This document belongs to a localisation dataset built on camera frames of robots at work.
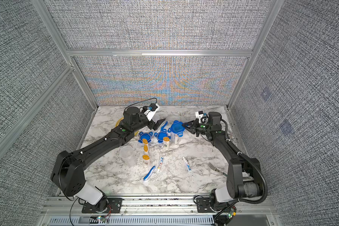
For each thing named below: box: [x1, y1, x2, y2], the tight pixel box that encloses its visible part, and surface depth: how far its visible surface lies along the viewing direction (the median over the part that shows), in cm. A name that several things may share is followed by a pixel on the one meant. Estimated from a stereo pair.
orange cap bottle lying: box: [142, 138, 150, 160], surface depth 86 cm
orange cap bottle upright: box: [162, 136, 170, 150], surface depth 91 cm
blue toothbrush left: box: [143, 165, 156, 181], surface depth 85 cm
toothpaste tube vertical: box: [182, 156, 192, 172], surface depth 89 cm
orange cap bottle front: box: [142, 154, 151, 168], surface depth 82 cm
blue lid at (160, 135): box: [153, 128, 171, 144], surface depth 104 cm
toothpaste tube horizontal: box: [157, 156, 164, 173], surface depth 89 cm
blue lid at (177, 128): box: [167, 120, 186, 138], surface depth 83 cm
